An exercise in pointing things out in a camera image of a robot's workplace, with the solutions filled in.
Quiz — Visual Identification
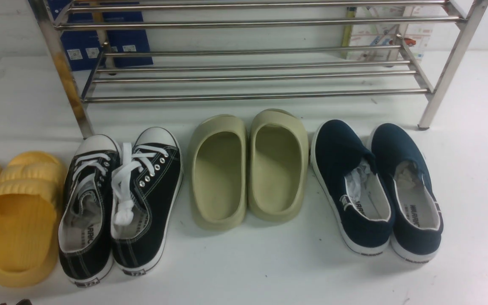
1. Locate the black canvas sneaker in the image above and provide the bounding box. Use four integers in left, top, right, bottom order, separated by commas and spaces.
110, 127, 183, 277
58, 134, 121, 288

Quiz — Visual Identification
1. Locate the navy slip-on shoe left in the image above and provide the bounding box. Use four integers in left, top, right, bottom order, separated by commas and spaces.
310, 119, 395, 257

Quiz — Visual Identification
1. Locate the navy slip-on shoe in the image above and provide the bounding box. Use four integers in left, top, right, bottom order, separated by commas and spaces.
310, 119, 395, 257
368, 123, 444, 264

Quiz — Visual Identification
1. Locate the stainless steel shoe rack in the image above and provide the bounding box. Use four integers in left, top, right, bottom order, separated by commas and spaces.
28, 0, 488, 138

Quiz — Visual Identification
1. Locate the navy slip-on shoe right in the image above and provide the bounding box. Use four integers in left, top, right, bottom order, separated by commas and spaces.
368, 123, 444, 264

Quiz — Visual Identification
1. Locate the blue box behind rack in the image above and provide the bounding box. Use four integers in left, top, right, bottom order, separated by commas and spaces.
47, 0, 154, 72

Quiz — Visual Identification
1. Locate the olive green slipper left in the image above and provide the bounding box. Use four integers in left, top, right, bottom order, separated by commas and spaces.
187, 114, 247, 231

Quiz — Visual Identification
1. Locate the olive green slipper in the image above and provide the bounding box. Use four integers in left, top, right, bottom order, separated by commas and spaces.
248, 108, 309, 222
187, 114, 247, 231

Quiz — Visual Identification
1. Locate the olive green slipper right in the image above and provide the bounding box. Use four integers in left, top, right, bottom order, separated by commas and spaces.
248, 108, 309, 222

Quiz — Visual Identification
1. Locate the white printed cardboard box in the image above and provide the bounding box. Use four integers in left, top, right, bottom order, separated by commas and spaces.
341, 6, 440, 61

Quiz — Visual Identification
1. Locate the yellow ribbed slipper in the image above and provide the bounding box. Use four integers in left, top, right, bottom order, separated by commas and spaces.
0, 151, 67, 288

